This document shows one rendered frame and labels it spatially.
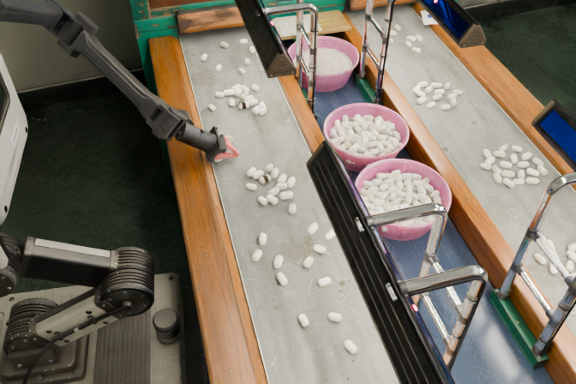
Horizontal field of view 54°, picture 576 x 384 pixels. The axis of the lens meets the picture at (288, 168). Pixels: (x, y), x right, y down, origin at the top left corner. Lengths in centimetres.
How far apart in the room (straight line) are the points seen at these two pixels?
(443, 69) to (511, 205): 67
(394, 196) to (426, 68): 68
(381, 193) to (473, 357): 50
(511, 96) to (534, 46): 191
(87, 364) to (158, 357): 19
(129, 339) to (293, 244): 54
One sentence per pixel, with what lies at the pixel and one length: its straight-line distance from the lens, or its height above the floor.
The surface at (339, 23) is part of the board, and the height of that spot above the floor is 78.
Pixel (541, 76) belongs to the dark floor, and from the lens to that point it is 367.
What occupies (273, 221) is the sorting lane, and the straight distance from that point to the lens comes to 154.
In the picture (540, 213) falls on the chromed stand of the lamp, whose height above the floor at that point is 103.
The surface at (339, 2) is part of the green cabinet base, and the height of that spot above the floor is 81.
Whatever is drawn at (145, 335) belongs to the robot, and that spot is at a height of 48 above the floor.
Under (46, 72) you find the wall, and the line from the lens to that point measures 329.
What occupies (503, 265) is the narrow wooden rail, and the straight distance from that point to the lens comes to 151.
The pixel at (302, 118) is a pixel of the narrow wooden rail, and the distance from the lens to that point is 182.
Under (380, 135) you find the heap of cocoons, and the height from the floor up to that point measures 73.
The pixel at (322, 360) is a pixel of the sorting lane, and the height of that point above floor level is 74.
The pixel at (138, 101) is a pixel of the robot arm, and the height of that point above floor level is 97.
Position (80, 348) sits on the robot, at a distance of 169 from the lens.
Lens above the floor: 190
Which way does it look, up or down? 44 degrees down
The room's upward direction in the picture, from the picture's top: straight up
